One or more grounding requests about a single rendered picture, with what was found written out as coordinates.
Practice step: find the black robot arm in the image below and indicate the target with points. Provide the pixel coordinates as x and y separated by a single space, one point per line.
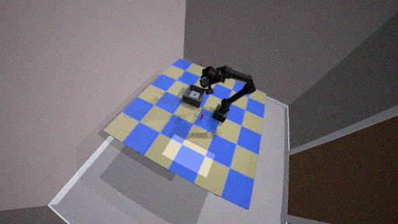
228 73

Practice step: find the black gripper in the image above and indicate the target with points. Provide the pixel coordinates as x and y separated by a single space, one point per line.
209 90

